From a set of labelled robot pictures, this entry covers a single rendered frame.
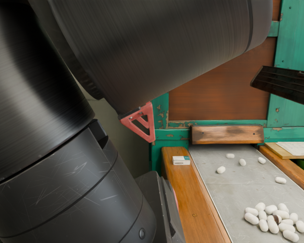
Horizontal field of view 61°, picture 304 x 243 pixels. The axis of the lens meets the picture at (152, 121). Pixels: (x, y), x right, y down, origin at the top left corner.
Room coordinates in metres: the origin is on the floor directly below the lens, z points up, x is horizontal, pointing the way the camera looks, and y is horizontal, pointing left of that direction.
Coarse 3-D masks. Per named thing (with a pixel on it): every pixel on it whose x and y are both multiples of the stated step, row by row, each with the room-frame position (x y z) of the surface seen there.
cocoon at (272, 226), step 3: (267, 222) 0.55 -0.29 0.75; (270, 222) 0.54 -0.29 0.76; (273, 222) 0.54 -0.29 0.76; (270, 225) 0.53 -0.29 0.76; (273, 225) 0.53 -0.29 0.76; (276, 225) 0.53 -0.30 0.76; (270, 228) 0.53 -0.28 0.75; (273, 228) 0.52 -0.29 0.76; (276, 228) 0.52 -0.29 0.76; (273, 231) 0.52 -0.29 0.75; (276, 231) 0.52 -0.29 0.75
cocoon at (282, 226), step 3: (279, 225) 0.53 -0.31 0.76; (282, 225) 0.53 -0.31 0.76; (285, 225) 0.53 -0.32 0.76; (288, 225) 0.53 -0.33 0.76; (291, 225) 0.53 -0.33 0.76; (279, 228) 0.53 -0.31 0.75; (282, 228) 0.53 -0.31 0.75; (285, 228) 0.52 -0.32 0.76; (288, 228) 0.52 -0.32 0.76; (291, 228) 0.52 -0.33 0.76; (294, 228) 0.52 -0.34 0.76; (282, 231) 0.53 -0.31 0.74; (291, 231) 0.52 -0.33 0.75; (294, 231) 0.52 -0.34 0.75
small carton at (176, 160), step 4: (176, 156) 0.88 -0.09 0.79; (180, 156) 0.88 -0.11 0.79; (184, 156) 0.88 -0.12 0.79; (188, 156) 0.88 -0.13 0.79; (172, 160) 0.88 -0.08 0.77; (176, 160) 0.85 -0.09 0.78; (180, 160) 0.85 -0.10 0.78; (184, 160) 0.85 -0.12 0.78; (188, 160) 0.85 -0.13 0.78; (176, 164) 0.85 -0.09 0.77; (180, 164) 0.85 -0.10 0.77; (184, 164) 0.85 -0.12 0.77; (188, 164) 0.85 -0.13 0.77
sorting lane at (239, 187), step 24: (216, 168) 0.87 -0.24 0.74; (240, 168) 0.87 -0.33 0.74; (264, 168) 0.87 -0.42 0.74; (216, 192) 0.71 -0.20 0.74; (240, 192) 0.71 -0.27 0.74; (264, 192) 0.71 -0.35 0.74; (288, 192) 0.71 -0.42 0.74; (240, 216) 0.59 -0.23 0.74; (240, 240) 0.50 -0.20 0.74; (264, 240) 0.50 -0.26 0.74; (288, 240) 0.50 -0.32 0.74
